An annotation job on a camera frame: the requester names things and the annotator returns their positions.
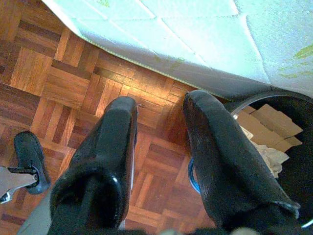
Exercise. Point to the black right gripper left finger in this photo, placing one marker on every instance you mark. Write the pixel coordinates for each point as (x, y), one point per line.
(102, 159)

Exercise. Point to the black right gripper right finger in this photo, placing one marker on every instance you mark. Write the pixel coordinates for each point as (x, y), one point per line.
(225, 159)

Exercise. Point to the crumpled beige paper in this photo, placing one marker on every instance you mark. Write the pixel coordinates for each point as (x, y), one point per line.
(271, 156)

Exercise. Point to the pale quilted mattress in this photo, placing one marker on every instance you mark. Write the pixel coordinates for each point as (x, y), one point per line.
(171, 36)

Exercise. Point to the black robot right foot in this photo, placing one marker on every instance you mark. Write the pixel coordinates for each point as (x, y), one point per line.
(29, 151)

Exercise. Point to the black round waste bin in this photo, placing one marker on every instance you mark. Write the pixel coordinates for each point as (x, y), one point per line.
(300, 166)

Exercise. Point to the brown cardboard piece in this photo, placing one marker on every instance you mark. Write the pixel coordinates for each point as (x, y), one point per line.
(269, 127)

